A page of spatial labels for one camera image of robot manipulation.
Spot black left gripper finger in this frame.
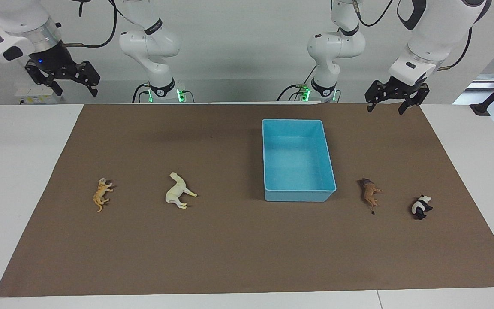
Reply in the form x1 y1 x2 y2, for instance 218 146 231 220
398 84 430 115
365 80 387 113

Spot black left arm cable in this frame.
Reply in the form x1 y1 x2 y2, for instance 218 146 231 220
352 0 475 71

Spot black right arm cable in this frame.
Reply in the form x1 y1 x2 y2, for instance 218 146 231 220
60 0 119 48

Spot black base cable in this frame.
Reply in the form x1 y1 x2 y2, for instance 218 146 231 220
132 83 151 104
277 64 317 102

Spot brown table mat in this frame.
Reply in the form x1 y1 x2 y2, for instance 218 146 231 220
0 103 494 298

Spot black left base cable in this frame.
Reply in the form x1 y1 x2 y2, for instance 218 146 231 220
277 64 317 102

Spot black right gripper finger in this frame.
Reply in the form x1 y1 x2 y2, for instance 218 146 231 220
75 61 101 97
25 60 63 97

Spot orange tiger toy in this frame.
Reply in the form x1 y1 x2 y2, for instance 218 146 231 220
92 177 114 213

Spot black right base cable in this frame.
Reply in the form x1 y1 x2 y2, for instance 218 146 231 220
132 83 151 104

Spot light blue plastic storage box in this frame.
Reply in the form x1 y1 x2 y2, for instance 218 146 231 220
262 119 337 202

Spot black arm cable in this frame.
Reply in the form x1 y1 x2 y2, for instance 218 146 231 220
60 0 119 48
352 0 475 71

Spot black and white panda toy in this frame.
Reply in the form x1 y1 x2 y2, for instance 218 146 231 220
411 194 434 220

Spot white power strip box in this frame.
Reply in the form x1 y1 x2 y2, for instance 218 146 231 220
15 84 63 105

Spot white horse toy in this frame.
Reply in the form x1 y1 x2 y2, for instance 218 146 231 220
165 172 198 209

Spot brown lion toy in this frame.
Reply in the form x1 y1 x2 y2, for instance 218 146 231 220
358 178 383 215

